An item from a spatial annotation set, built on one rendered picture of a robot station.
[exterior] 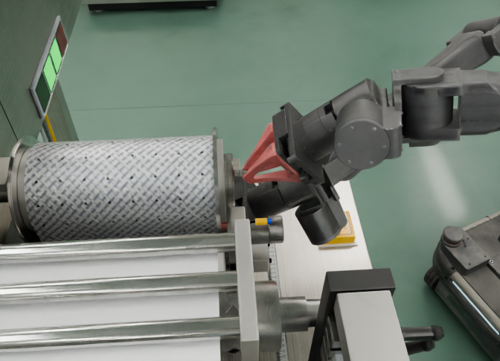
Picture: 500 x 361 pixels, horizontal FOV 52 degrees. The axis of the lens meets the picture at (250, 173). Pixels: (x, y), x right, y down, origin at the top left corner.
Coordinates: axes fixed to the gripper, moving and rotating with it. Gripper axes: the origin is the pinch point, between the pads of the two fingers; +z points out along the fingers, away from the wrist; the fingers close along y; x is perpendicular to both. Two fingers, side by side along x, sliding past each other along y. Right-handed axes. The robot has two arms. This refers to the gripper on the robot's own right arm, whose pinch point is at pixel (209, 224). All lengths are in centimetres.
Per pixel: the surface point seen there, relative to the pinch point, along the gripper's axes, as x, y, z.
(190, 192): 19.2, -11.3, -9.6
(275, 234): 5.1, -11.3, -14.3
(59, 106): -2, 71, 55
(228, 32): -97, 236, 45
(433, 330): 16, -35, -32
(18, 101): 29.4, 15.1, 18.0
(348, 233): -26.7, 7.3, -16.5
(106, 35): -57, 238, 112
